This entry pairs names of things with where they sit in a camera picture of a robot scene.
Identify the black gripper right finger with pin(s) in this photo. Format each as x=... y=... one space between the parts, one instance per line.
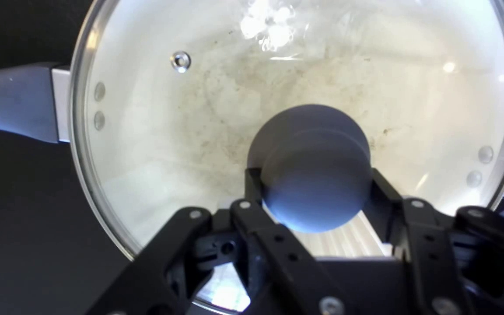
x=438 y=256

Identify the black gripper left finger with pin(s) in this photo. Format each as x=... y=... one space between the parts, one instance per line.
x=252 y=263

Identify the glass lid with grey knob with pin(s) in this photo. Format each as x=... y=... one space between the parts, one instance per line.
x=315 y=168

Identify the grey pan with cream interior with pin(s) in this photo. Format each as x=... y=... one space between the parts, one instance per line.
x=12 y=102

